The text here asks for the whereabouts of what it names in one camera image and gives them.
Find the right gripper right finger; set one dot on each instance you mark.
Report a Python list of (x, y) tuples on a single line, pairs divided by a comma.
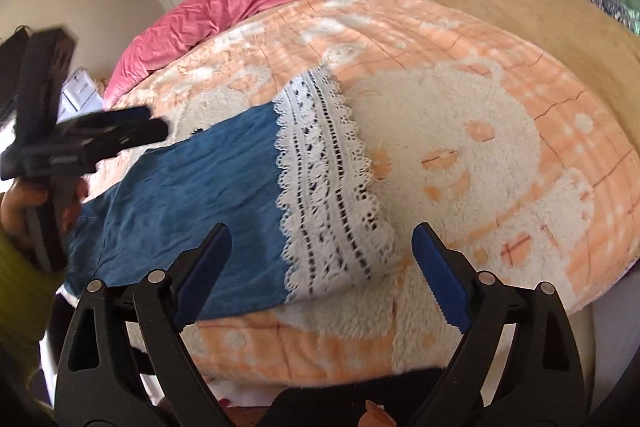
[(477, 309)]

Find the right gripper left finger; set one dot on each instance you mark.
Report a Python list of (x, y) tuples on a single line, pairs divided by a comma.
[(168, 301)]

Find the blue denim pants lace trim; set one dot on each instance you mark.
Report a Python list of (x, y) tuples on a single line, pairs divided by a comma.
[(289, 178)]

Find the left forearm green sleeve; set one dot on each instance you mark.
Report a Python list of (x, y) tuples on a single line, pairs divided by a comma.
[(26, 300)]

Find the left hand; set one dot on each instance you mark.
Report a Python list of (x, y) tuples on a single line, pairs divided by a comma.
[(27, 194)]

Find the white drawer cabinet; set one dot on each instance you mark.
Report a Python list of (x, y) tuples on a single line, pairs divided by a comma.
[(79, 96)]

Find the black television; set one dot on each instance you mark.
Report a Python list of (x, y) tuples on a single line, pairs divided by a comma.
[(11, 56)]

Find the orange white fleece blanket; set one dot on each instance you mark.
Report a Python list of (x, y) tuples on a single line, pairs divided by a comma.
[(495, 143)]

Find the beige bed sheet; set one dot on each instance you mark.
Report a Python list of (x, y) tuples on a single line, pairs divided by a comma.
[(601, 52)]

